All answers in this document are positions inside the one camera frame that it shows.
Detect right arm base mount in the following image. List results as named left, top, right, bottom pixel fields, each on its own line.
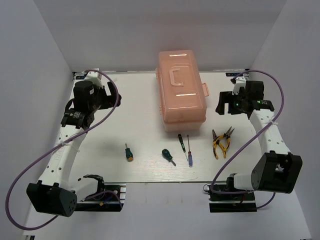
left=203, top=183, right=257, bottom=213

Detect black green precision screwdriver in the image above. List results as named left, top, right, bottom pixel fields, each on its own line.
left=177, top=134, right=188, bottom=161

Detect dark green stubby screwdriver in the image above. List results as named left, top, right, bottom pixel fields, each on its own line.
left=162, top=148, right=176, bottom=166

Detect green orange stubby screwdriver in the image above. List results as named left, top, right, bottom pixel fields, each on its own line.
left=125, top=144, right=134, bottom=162

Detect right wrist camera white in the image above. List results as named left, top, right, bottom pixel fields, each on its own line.
left=230, top=76, right=247, bottom=95

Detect blue red screwdriver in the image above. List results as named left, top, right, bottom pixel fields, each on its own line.
left=187, top=135, right=193, bottom=168

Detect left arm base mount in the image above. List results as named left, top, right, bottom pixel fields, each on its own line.
left=75, top=183, right=127, bottom=212

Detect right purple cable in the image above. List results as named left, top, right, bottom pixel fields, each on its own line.
left=209, top=69, right=285, bottom=211

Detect yellow black pliers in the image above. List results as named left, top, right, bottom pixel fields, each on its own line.
left=212, top=126, right=235, bottom=152
left=211, top=129, right=229, bottom=160

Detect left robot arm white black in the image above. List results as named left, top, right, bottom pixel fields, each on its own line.
left=26, top=80, right=121, bottom=217

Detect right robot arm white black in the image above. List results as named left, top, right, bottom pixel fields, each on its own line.
left=216, top=77, right=303, bottom=200

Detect pink plastic toolbox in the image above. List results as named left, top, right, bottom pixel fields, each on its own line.
left=155, top=50, right=210, bottom=132

